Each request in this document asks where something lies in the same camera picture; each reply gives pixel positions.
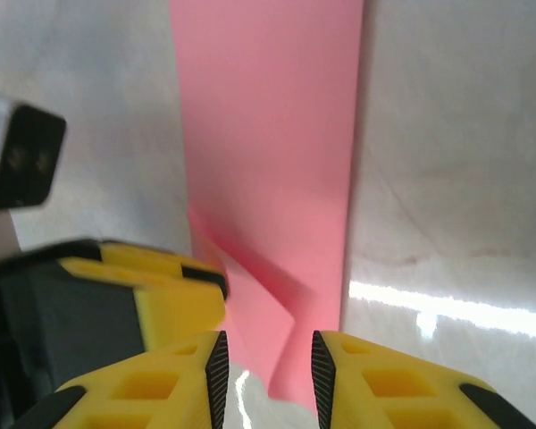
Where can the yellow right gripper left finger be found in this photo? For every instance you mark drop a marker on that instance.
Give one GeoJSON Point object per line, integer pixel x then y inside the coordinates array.
{"type": "Point", "coordinates": [161, 393]}

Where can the pink square paper sheet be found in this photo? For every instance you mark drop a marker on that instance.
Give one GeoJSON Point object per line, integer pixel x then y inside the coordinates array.
{"type": "Point", "coordinates": [268, 134]}

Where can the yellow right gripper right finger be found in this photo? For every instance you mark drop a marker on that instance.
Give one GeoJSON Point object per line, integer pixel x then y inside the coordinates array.
{"type": "Point", "coordinates": [384, 393]}

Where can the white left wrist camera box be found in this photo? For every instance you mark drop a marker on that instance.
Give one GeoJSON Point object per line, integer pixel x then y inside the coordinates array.
{"type": "Point", "coordinates": [27, 152]}

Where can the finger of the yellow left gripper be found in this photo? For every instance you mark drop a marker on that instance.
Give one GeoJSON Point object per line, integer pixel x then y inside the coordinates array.
{"type": "Point", "coordinates": [178, 313]}

